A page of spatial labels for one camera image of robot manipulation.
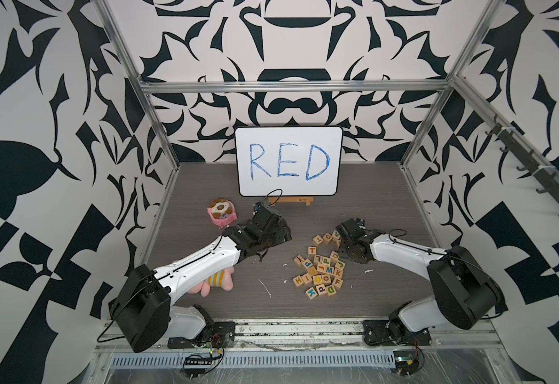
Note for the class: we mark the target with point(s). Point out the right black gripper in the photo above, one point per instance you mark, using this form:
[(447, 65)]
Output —
[(341, 246)]

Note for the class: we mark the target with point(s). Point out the wooden block letter D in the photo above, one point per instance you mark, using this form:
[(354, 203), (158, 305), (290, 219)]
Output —
[(330, 290)]

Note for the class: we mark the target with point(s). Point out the pink plush toy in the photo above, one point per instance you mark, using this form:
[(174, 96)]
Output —
[(222, 279)]

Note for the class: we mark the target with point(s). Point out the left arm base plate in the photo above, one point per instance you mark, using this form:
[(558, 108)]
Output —
[(215, 335)]

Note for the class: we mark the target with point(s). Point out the wooden block letter H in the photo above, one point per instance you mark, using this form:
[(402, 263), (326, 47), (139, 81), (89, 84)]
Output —
[(298, 281)]

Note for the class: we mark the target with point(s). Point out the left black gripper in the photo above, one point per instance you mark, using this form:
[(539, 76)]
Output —
[(282, 233)]

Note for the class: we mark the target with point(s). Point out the small wooden easel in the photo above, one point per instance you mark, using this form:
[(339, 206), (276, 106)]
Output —
[(302, 199)]

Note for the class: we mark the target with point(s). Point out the wooden block letter F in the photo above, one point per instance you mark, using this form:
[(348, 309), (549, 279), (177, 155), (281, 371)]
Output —
[(337, 283)]

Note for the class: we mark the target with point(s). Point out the wooden block letter J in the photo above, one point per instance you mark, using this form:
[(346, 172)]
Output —
[(298, 260)]

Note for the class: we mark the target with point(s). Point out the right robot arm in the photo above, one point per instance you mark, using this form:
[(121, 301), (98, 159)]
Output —
[(462, 292)]

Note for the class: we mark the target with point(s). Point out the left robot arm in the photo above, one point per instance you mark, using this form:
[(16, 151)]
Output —
[(145, 309)]

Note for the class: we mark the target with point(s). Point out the white dry-erase board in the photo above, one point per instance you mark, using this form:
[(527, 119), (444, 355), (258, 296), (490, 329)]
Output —
[(292, 161)]

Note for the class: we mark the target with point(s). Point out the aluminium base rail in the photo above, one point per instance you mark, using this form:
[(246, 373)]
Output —
[(320, 333)]

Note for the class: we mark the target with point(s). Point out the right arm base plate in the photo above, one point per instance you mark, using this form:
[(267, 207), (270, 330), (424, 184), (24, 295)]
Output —
[(390, 333)]

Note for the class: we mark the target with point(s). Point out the wooden block letter K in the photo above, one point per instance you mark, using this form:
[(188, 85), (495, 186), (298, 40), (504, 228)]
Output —
[(311, 293)]

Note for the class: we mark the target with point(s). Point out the wooden block letter C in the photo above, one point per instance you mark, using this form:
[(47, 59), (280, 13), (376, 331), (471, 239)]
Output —
[(327, 238)]

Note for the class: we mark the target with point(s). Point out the wooden block letter I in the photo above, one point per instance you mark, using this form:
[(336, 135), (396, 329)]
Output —
[(307, 279)]

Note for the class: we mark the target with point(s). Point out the wooden block letter T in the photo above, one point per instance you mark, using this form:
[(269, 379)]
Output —
[(317, 240)]

